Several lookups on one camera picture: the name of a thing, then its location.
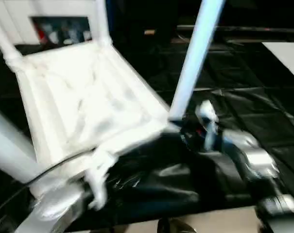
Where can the white flat board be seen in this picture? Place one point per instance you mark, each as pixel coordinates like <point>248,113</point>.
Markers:
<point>287,58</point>

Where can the white sideboard cabinet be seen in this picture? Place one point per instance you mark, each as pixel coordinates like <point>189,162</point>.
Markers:
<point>15,19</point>

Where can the black robot foot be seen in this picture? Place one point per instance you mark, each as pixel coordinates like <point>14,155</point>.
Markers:
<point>176,225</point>

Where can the dark metal bar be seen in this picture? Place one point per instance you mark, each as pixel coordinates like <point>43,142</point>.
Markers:
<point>258,28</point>

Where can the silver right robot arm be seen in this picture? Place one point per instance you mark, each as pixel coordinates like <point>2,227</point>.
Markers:
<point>256,157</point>

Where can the black mat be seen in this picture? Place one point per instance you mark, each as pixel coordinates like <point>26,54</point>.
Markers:
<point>246,102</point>

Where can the white plastic table top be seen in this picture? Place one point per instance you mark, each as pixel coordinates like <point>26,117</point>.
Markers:
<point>76,97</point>

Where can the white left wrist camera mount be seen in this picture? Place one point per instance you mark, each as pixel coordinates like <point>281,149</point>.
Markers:
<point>99,170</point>

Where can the red bottle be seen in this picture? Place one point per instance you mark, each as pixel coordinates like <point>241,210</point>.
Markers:
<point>41,32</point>

